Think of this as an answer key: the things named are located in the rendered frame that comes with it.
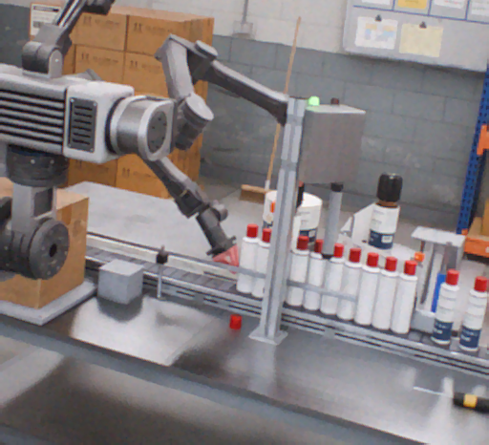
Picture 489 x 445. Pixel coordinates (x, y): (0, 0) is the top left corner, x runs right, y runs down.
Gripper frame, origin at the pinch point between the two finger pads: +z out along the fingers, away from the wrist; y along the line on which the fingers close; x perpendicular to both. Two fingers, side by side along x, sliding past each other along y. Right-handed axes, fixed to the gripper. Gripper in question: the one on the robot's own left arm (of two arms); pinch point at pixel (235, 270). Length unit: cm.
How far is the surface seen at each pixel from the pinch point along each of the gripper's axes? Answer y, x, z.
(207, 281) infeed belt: 0.6, 10.3, -0.9
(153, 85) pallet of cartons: 287, 139, -111
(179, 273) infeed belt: 0.7, 17.8, -7.0
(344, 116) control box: -10, -55, -23
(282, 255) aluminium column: -16.6, -23.4, 0.7
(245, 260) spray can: -2.1, -5.8, -1.5
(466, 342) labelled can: -3, -52, 45
